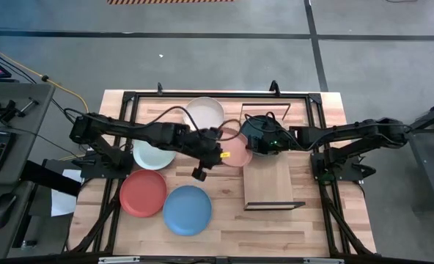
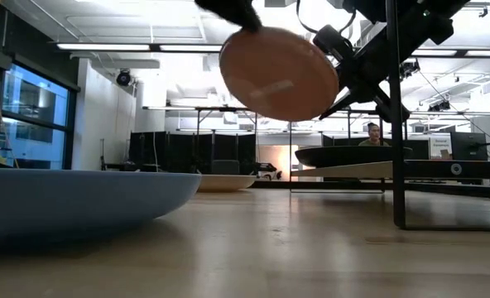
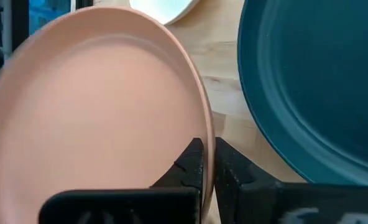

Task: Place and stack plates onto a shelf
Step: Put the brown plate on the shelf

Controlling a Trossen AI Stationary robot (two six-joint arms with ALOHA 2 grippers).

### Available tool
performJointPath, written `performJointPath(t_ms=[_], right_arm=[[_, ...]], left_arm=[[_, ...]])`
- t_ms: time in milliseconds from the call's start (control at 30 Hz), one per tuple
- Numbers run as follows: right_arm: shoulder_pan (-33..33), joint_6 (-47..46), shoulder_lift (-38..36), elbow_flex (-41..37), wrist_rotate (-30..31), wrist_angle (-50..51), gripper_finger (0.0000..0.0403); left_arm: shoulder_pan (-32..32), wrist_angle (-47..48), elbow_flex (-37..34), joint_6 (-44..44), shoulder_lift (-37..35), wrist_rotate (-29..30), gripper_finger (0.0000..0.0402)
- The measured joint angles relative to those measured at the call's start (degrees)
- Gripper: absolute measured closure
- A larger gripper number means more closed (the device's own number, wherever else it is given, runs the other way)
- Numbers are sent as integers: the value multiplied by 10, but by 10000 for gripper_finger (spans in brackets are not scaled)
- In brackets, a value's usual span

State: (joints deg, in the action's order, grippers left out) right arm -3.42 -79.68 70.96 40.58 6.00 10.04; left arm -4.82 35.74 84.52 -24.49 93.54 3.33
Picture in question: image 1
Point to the white paper sheet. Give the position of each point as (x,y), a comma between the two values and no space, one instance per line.
(63,203)

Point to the black flat bar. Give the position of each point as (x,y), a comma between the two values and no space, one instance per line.
(48,177)

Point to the black frame bracket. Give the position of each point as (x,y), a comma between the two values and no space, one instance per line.
(274,87)
(160,88)

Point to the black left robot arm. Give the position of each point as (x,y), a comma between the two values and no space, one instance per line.
(129,130)

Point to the white plate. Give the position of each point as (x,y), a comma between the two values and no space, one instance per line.
(206,110)

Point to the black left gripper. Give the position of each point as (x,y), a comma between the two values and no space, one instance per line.
(206,146)

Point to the black computer mouse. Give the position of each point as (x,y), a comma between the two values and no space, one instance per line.
(2,210)

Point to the grey desk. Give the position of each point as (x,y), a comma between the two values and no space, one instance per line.
(26,110)

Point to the blue plate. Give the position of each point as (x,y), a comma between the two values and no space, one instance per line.
(187,210)

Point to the red plate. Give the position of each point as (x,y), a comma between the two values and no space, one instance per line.
(143,193)

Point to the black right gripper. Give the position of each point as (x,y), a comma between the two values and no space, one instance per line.
(272,141)

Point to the silver metal bracket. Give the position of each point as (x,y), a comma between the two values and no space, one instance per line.
(118,260)
(323,261)

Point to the salmon pink plate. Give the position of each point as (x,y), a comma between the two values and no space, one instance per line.
(239,150)

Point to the black aluminium table frame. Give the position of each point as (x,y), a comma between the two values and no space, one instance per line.
(220,95)

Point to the black clamp tool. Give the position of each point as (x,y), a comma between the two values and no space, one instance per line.
(8,110)

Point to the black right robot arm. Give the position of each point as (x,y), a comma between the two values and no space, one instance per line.
(349,132)

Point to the pale mint plate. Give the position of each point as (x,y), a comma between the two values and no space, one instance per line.
(151,157)

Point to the black metal cart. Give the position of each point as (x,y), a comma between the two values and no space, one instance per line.
(427,119)

